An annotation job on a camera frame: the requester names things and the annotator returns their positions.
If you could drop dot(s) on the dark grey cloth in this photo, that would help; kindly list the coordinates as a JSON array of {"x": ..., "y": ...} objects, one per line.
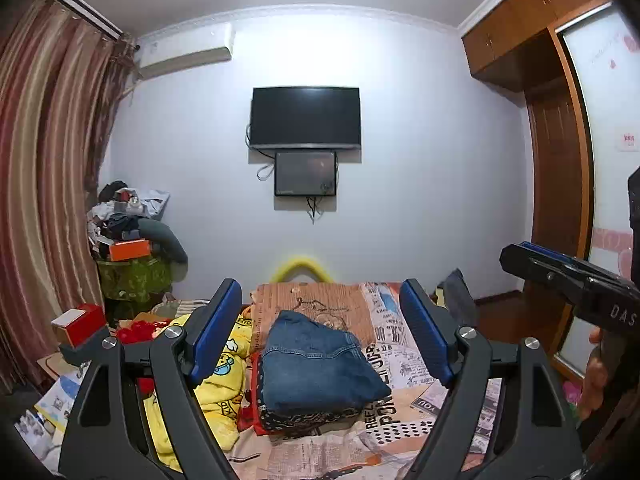
[{"x": 457, "y": 295}]

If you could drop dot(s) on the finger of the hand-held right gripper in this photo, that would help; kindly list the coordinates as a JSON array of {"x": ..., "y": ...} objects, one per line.
[
  {"x": 550, "y": 254},
  {"x": 545, "y": 272}
]

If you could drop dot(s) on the large black wall television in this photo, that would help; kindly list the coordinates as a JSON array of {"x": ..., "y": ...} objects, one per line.
[{"x": 305, "y": 117}]

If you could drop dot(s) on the red plush cloth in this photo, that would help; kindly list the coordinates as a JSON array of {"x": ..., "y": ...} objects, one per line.
[{"x": 140, "y": 332}]

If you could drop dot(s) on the white air conditioner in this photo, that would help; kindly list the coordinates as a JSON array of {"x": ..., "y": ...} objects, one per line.
[{"x": 185, "y": 47}]

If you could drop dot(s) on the blue denim jacket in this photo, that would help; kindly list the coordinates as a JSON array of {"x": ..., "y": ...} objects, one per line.
[{"x": 315, "y": 365}]

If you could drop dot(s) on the navy and red patterned scarf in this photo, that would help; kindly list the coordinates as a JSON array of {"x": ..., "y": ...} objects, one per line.
[{"x": 295, "y": 421}]

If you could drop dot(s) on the yellow cartoon blanket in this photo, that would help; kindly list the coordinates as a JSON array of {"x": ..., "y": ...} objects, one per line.
[{"x": 220, "y": 400}]

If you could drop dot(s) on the white wardrobe sliding door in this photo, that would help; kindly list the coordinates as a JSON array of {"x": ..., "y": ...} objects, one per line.
[{"x": 600, "y": 110}]

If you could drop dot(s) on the stack of books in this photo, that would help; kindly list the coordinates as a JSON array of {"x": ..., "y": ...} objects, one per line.
[{"x": 50, "y": 410}]

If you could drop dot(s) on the brown striped curtain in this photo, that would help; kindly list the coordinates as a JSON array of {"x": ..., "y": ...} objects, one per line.
[{"x": 45, "y": 185}]

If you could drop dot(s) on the person's right hand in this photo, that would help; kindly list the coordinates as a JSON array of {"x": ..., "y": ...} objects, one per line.
[{"x": 597, "y": 385}]

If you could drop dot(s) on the brown wooden door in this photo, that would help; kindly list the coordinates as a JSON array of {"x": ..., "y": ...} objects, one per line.
[{"x": 555, "y": 185}]

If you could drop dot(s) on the striped cloth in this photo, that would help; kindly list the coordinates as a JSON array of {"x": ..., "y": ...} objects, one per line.
[{"x": 190, "y": 306}]

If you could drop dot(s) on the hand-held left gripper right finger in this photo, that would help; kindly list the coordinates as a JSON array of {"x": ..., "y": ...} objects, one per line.
[{"x": 425, "y": 330}]

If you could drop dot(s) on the small black wall screen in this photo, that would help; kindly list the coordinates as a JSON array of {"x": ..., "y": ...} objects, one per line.
[{"x": 305, "y": 172}]

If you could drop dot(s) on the red and white box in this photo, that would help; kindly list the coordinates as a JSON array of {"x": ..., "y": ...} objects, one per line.
[{"x": 87, "y": 325}]

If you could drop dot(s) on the pile of clutter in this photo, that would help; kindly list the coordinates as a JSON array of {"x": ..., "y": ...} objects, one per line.
[{"x": 120, "y": 205}]

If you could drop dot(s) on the orange box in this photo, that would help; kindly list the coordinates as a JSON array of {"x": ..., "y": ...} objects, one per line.
[{"x": 130, "y": 250}]

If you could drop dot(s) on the wooden overhead cabinets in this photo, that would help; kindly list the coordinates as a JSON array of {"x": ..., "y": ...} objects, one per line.
[{"x": 520, "y": 25}]

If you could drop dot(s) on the white curtain rail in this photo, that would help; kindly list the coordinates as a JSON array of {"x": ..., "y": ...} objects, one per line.
[{"x": 80, "y": 5}]

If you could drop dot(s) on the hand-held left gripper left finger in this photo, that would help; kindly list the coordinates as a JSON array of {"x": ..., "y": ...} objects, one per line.
[{"x": 217, "y": 330}]

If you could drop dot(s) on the grey neck pillow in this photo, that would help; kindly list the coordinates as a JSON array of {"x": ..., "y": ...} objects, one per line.
[{"x": 170, "y": 242}]

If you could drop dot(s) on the newspaper print bed sheet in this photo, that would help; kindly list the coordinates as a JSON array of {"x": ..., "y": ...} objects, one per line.
[{"x": 400, "y": 330}]

